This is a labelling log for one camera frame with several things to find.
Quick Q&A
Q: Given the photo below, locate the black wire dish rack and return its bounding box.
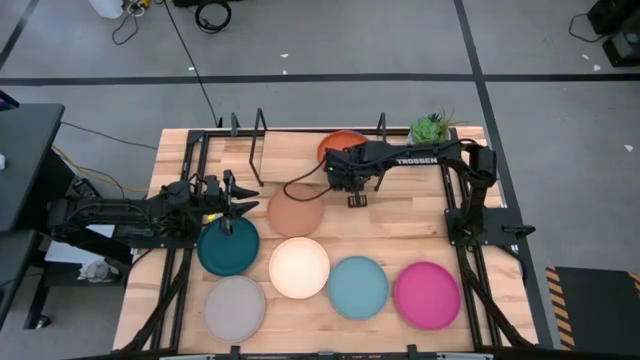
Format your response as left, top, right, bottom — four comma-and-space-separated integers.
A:
227, 107, 389, 190

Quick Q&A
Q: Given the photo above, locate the yellow cable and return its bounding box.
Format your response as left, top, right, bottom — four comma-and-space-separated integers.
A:
51, 144, 151, 195

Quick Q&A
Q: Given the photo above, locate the green plant in white pot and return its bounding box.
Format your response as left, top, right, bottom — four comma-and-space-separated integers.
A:
408, 105, 464, 146

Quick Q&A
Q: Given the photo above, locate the white container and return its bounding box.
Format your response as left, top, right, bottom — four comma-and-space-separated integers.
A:
88, 0, 125, 20

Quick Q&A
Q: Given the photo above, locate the grey plate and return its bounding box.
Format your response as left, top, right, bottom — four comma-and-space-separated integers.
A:
201, 275, 267, 345

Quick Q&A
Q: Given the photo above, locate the white paper sheet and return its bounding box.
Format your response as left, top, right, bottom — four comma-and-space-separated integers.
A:
43, 223, 135, 267

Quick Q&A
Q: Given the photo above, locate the coiled black cable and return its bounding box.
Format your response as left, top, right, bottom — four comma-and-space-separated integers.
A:
194, 0, 233, 35

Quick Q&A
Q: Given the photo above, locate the black desk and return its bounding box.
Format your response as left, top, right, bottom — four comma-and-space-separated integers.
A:
0, 102, 67, 331

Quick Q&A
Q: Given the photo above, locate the cream white plate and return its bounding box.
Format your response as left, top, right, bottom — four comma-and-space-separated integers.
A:
268, 236, 331, 301

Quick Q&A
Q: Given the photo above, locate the orange plate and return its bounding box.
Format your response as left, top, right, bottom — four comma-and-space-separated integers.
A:
316, 130, 369, 163

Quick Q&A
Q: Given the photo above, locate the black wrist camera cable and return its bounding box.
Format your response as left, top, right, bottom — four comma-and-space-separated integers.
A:
282, 158, 333, 203

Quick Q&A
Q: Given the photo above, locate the terracotta brown plate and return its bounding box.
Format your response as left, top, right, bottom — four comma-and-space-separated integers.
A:
266, 182, 325, 238

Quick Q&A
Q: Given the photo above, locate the magenta pink plate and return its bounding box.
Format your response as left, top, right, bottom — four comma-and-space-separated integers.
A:
393, 261, 462, 332

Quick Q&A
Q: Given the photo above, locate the light blue plate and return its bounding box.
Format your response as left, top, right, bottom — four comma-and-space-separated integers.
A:
326, 255, 390, 321

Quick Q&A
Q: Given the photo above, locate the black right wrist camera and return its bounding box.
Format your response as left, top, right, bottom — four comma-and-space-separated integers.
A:
324, 148, 352, 176

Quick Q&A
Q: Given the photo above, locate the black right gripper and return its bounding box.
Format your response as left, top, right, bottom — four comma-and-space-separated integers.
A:
330, 141, 377, 209

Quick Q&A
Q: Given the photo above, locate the black metal rig frame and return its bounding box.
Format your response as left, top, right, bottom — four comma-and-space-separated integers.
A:
113, 127, 542, 360

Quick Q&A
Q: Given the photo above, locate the dark teal plate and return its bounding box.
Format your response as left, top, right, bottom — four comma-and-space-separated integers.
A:
196, 215, 261, 278

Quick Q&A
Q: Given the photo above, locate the black yellow striped floor mat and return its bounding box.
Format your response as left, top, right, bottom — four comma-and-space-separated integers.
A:
544, 265, 640, 352

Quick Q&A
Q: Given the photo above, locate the long black floor cable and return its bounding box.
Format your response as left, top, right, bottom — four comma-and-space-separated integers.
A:
161, 0, 223, 128

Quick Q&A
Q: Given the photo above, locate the thin black cable loop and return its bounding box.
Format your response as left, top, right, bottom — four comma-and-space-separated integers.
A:
110, 3, 147, 47

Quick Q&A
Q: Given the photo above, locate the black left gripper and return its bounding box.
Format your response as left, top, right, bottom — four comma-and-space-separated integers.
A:
197, 169, 261, 236

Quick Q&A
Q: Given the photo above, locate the black equipment box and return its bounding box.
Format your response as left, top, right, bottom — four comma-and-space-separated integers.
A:
586, 0, 640, 69

